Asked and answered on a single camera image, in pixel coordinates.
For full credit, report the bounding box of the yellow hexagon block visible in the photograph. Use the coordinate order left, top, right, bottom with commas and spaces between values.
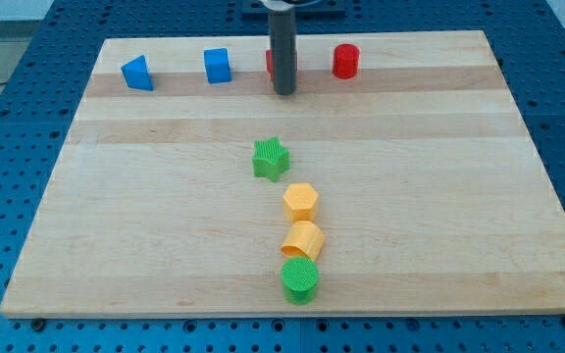
282, 182, 319, 223

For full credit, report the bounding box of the yellow heart block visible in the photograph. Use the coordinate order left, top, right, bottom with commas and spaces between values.
280, 221, 326, 261

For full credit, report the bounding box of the green star block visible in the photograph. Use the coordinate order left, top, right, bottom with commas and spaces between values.
252, 136, 290, 182

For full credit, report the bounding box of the green cylinder block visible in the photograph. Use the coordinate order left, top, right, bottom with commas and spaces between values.
281, 257, 320, 305

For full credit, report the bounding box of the wooden board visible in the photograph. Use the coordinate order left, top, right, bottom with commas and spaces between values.
0, 30, 565, 319

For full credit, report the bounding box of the red block behind tool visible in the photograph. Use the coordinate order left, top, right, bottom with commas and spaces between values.
265, 49, 298, 82

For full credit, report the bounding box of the blue cube block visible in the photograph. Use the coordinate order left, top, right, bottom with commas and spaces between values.
203, 48, 231, 84

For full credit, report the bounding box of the red cylinder block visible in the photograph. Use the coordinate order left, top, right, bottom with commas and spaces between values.
333, 43, 360, 79

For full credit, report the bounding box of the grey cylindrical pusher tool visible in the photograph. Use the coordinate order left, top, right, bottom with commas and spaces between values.
263, 0, 297, 95

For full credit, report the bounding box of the blue triangular prism block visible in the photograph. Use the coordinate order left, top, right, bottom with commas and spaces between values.
121, 55, 154, 91

